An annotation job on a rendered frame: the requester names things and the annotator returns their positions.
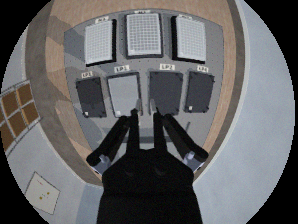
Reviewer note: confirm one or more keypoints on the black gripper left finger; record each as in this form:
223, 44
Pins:
102, 157

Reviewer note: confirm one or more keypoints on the grey control box with colored buttons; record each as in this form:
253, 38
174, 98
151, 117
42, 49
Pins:
148, 143

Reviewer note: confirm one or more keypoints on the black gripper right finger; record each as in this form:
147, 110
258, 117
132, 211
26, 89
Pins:
195, 156

